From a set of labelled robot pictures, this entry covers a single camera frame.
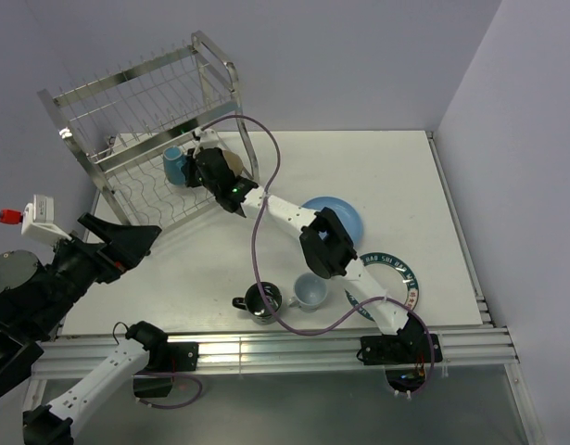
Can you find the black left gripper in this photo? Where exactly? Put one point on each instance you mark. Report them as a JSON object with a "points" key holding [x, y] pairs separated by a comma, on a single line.
{"points": [[127, 244]]}

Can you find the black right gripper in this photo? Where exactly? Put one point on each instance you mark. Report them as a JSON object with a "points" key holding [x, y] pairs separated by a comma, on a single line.
{"points": [[189, 181]]}

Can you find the black bowl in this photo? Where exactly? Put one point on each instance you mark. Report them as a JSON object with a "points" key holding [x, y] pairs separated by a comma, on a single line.
{"points": [[234, 162]]}

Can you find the white mug blue handle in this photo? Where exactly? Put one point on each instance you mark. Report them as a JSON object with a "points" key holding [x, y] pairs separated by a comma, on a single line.
{"points": [[174, 160]]}

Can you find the light blue plate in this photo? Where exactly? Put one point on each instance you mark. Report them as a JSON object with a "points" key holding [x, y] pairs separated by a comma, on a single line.
{"points": [[346, 213]]}

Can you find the black mug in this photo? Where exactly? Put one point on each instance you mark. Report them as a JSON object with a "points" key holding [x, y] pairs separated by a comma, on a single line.
{"points": [[253, 303]]}

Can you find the light grey cup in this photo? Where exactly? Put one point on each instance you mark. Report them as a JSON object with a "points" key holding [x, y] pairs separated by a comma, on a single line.
{"points": [[309, 292]]}

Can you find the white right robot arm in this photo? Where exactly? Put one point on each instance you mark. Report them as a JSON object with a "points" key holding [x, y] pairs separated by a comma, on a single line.
{"points": [[327, 249]]}

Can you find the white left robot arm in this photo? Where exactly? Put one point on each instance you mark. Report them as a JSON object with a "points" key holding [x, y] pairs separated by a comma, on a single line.
{"points": [[51, 388]]}

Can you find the stainless steel dish rack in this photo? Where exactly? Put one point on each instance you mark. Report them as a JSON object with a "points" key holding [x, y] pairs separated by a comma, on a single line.
{"points": [[118, 125]]}

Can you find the white plate green rim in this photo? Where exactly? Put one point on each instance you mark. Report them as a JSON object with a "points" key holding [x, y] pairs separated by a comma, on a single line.
{"points": [[383, 275]]}

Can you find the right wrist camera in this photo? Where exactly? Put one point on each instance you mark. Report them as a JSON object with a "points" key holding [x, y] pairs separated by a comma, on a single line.
{"points": [[205, 139]]}

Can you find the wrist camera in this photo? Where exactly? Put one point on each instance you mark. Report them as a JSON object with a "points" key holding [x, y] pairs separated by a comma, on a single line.
{"points": [[205, 139], [37, 221]]}

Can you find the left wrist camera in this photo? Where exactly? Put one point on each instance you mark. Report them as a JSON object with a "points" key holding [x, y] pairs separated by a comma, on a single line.
{"points": [[37, 221]]}

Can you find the aluminium mounting rail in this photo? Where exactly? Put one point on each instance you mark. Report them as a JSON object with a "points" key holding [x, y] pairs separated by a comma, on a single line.
{"points": [[277, 352]]}

